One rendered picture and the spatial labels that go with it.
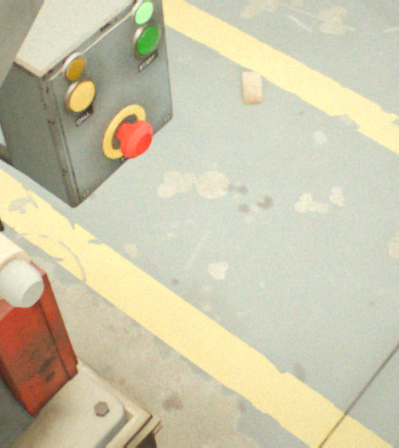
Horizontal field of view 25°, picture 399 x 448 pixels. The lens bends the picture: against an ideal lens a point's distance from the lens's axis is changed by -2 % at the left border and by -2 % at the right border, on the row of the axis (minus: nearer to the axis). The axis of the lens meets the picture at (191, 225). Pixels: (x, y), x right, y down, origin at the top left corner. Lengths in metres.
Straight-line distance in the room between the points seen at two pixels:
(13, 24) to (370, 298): 1.69
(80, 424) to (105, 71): 0.79
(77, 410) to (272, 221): 0.73
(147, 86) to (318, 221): 1.17
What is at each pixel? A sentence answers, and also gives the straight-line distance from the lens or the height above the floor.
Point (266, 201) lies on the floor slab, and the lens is 2.07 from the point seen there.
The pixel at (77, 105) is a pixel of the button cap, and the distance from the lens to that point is 0.83.
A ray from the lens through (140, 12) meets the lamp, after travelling 0.84.
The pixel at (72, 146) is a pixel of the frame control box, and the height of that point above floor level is 1.02.
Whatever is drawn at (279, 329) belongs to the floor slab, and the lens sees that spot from 1.90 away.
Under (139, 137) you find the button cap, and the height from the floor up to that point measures 0.99.
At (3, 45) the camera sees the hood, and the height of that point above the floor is 1.47.
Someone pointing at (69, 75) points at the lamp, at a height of 1.11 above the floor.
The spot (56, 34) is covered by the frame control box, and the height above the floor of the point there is 1.12.
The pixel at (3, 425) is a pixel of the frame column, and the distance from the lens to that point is 1.47.
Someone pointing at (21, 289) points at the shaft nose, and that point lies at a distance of 0.50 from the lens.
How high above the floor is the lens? 1.68
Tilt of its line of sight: 56 degrees down
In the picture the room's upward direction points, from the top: 5 degrees counter-clockwise
